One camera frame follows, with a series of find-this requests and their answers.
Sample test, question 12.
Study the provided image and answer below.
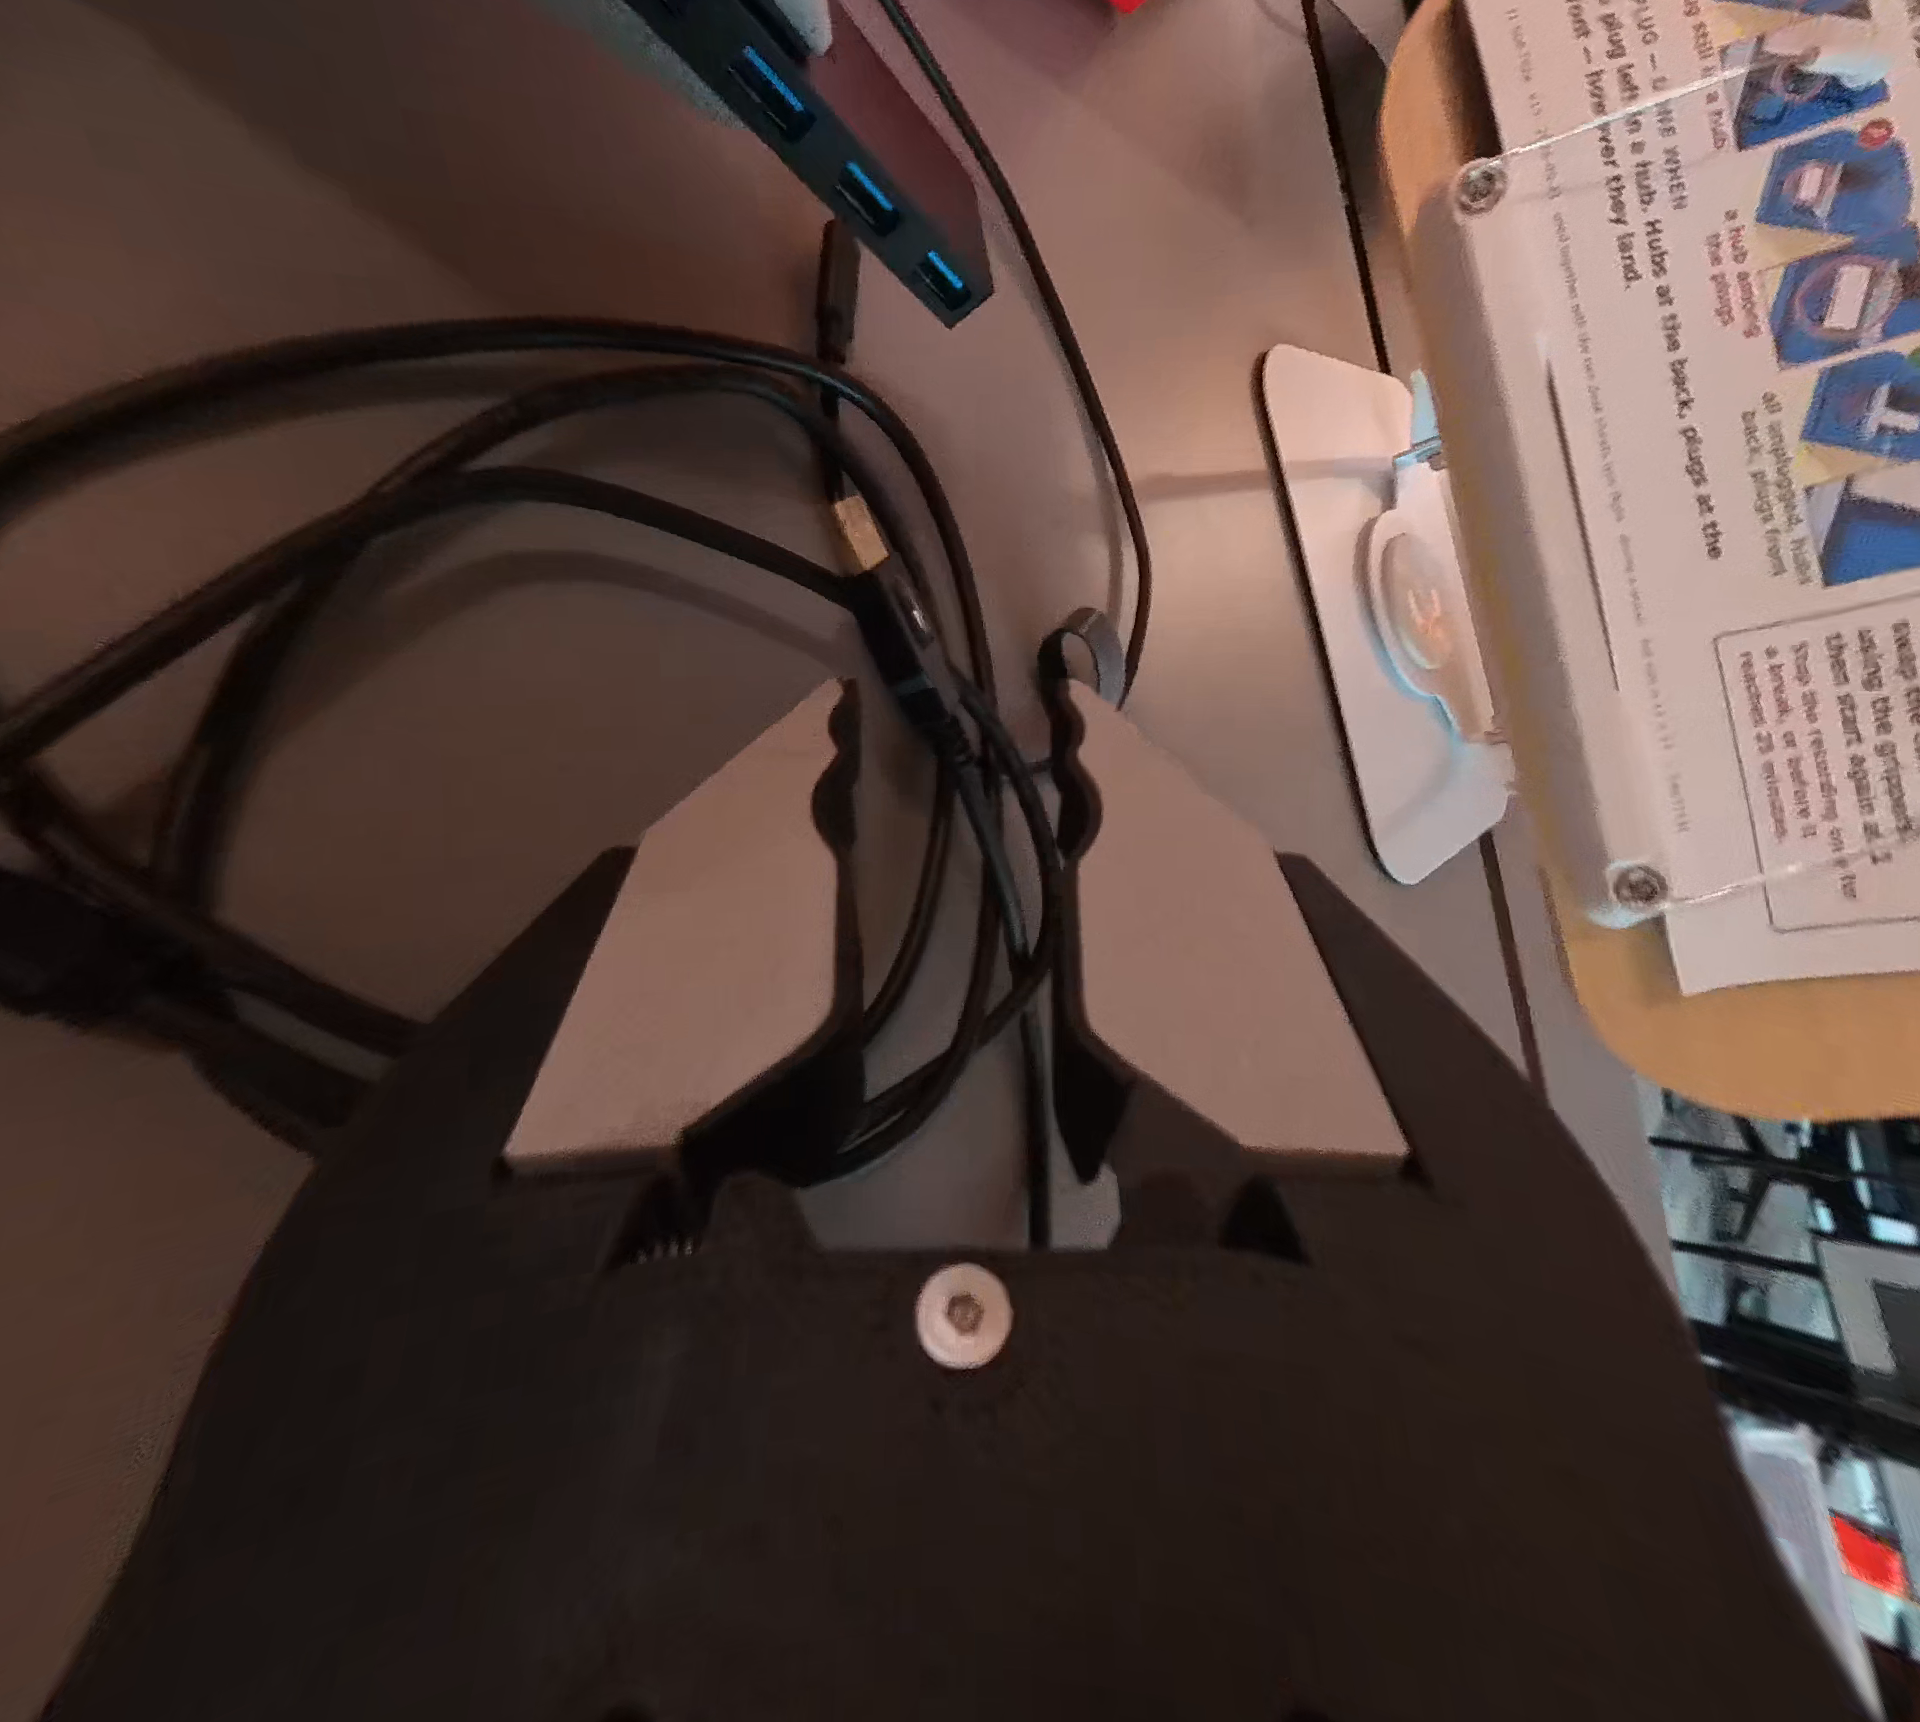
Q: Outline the thin black hub cable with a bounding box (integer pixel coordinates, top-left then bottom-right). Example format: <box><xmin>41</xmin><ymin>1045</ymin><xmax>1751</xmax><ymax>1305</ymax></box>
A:
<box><xmin>802</xmin><ymin>0</ymin><xmax>1154</xmax><ymax>721</ymax></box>

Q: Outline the clear acrylic sign holder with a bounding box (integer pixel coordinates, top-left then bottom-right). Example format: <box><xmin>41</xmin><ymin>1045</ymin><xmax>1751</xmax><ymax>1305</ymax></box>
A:
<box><xmin>1410</xmin><ymin>57</ymin><xmax>1920</xmax><ymax>930</ymax></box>

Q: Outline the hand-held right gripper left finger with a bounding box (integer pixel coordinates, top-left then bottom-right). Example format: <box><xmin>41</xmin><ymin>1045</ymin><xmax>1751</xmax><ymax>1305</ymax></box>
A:
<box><xmin>502</xmin><ymin>679</ymin><xmax>869</xmax><ymax>1193</ymax></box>

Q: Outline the white pad with round button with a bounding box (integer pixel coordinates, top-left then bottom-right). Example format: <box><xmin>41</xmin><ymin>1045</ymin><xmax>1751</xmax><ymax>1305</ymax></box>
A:
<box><xmin>1256</xmin><ymin>343</ymin><xmax>1520</xmax><ymax>889</ymax></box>

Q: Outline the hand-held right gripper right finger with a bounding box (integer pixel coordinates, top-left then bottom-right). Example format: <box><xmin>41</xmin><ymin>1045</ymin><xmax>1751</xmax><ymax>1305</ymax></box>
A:
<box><xmin>1041</xmin><ymin>676</ymin><xmax>1416</xmax><ymax>1244</ymax></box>

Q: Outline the grey cable tie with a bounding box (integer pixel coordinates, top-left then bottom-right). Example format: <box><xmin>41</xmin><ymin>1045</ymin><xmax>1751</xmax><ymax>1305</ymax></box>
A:
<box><xmin>1037</xmin><ymin>609</ymin><xmax>1127</xmax><ymax>713</ymax></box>

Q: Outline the black usb cable gold plug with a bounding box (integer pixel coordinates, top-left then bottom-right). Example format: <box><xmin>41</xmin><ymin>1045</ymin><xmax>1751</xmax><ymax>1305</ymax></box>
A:
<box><xmin>0</xmin><ymin>462</ymin><xmax>1081</xmax><ymax>1154</ymax></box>

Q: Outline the round wooden board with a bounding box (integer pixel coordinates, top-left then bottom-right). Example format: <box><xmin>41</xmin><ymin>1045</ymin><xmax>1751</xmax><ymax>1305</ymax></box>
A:
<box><xmin>1380</xmin><ymin>0</ymin><xmax>1920</xmax><ymax>1125</ymax></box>

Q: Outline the printed instruction sheet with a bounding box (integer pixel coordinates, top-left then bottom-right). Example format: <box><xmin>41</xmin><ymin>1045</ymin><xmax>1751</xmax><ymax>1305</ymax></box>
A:
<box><xmin>1461</xmin><ymin>0</ymin><xmax>1920</xmax><ymax>991</ymax></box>

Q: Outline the black usb cable dark plug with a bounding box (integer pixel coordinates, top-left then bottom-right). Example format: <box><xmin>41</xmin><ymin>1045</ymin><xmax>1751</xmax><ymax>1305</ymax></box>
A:
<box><xmin>0</xmin><ymin>222</ymin><xmax>1007</xmax><ymax>1110</ymax></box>

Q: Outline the slim black usb hub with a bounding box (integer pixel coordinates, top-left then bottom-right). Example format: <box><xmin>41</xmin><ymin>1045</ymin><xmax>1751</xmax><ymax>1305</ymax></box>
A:
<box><xmin>433</xmin><ymin>0</ymin><xmax>995</xmax><ymax>331</ymax></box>

